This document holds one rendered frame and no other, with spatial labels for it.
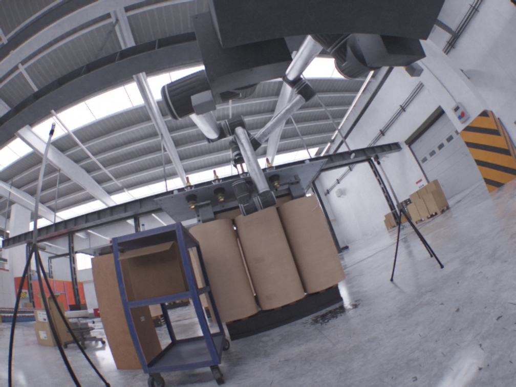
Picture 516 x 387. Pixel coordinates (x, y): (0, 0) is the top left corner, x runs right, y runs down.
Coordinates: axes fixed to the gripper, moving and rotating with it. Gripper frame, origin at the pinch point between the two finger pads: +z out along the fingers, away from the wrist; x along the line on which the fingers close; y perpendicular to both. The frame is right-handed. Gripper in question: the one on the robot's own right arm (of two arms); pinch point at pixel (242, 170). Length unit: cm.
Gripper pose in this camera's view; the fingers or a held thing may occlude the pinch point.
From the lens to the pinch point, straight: 206.5
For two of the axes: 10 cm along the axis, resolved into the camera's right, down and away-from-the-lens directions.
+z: 2.9, 8.9, -3.4
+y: 0.8, -3.8, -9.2
